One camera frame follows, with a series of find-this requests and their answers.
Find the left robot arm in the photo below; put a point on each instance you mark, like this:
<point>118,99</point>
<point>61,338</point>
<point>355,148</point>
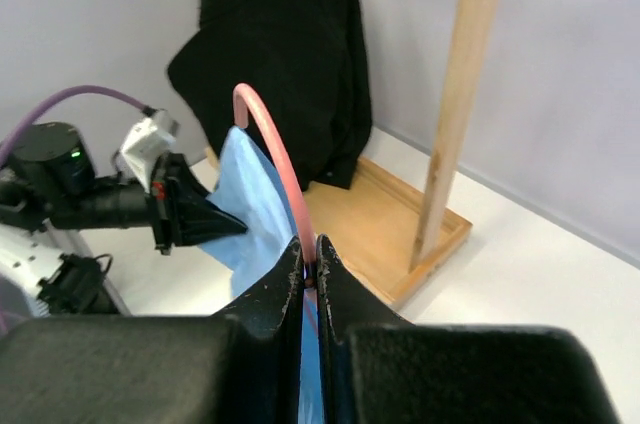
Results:
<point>49,185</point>

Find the black shirt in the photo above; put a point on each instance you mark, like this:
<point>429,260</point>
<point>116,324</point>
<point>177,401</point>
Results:
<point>306,59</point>

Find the pink wire hanger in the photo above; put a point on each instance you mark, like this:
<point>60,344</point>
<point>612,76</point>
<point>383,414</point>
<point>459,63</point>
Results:
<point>247,101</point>

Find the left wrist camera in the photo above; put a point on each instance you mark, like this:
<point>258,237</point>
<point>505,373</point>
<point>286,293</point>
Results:
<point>146,141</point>

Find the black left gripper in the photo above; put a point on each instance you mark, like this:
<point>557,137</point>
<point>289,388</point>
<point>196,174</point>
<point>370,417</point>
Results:
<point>130,205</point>

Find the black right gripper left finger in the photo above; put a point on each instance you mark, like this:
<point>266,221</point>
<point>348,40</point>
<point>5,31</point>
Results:
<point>239,365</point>

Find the light blue shirt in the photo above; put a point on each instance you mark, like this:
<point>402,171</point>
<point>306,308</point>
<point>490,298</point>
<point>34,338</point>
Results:
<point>249,188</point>

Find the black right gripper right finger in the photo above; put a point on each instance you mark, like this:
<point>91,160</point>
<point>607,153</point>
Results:
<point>377,367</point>

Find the wooden clothes rack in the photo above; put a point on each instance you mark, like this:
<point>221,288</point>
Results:
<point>390,236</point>

